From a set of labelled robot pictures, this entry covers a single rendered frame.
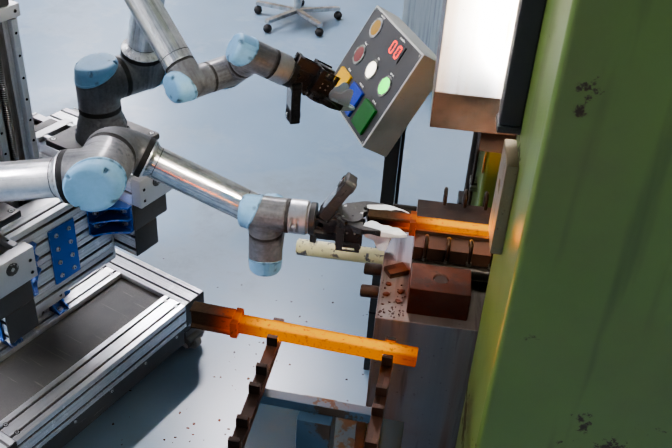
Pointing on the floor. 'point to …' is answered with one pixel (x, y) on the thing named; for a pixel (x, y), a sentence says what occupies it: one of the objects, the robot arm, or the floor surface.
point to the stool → (296, 2)
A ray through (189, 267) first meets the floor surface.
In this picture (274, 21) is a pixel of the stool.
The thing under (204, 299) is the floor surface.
